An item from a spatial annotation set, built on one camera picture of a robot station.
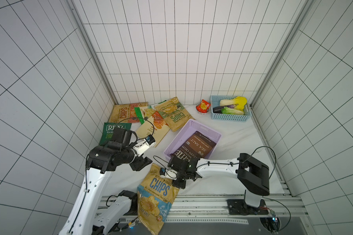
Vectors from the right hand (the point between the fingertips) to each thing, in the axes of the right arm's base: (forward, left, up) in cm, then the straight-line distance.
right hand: (170, 185), depth 80 cm
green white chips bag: (+52, +26, +2) cm, 58 cm away
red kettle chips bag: (+51, +41, +2) cm, 65 cm away
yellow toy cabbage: (+61, -49, +9) cm, 79 cm away
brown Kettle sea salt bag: (+25, -15, +1) cm, 29 cm away
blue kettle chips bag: (-5, +7, +1) cm, 9 cm away
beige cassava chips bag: (+39, +15, +2) cm, 42 cm away
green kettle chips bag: (+50, +1, +3) cm, 51 cm away
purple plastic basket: (+40, -10, +2) cm, 41 cm away
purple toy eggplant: (+56, -32, +4) cm, 64 cm away
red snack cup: (+57, -21, +4) cm, 61 cm away
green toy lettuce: (+53, -38, +6) cm, 65 cm away
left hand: (+5, +13, +23) cm, 26 cm away
